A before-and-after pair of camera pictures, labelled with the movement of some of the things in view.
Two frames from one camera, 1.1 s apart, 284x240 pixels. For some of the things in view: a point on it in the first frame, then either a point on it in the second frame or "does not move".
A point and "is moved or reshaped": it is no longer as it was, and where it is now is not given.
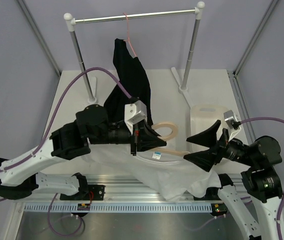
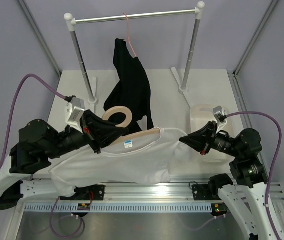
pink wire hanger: [128, 40] does not move
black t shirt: [131, 74] does not move
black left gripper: [145, 138] -> [98, 132]
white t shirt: [164, 172] is moved or reshaped
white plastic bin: [202, 117] does not move
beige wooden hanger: [174, 134] is moved or reshaped
